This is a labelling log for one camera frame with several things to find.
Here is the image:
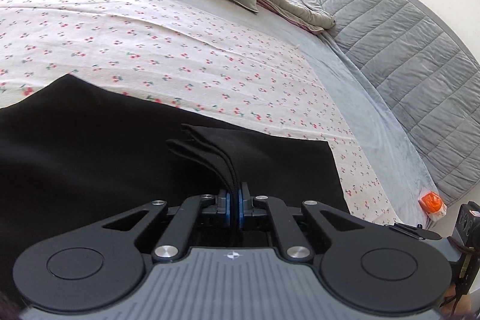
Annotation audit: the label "cherry print bed cloth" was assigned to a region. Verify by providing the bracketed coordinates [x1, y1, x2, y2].
[1, 0, 399, 224]

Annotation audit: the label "folded grey pink quilt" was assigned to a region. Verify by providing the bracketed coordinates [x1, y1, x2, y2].
[257, 0, 335, 35]

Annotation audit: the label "grey quilted headboard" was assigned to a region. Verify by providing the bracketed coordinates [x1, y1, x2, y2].
[315, 0, 479, 203]

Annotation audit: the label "black pants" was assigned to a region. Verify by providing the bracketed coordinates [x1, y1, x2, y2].
[1, 76, 347, 303]

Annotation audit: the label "orange tissue pack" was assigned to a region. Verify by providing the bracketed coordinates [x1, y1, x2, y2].
[418, 191, 448, 223]

